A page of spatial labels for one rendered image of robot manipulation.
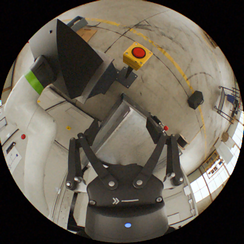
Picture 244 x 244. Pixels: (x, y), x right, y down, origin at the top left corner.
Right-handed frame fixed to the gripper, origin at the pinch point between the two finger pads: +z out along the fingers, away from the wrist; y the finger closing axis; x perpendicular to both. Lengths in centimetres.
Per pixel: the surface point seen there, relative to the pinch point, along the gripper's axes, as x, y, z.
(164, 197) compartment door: -75, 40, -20
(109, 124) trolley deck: -8.8, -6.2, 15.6
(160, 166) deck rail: -52, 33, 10
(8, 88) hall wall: 234, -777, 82
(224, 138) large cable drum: -226, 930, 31
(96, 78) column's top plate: 14.4, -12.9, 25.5
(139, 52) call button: 21.6, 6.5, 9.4
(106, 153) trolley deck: -31.1, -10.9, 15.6
